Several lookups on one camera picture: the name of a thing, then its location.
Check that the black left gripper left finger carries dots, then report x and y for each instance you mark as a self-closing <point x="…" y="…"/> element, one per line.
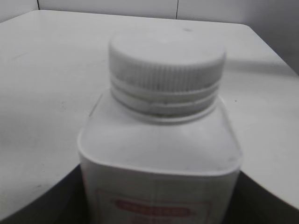
<point x="65" y="203"/>

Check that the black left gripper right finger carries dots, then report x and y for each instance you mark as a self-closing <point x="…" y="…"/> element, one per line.
<point x="253" y="204"/>

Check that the white meinianda drink bottle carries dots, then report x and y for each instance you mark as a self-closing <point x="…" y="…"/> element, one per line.
<point x="143" y="170"/>

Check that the white ribbed bottle cap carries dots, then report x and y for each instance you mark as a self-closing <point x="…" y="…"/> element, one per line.
<point x="171" y="74"/>

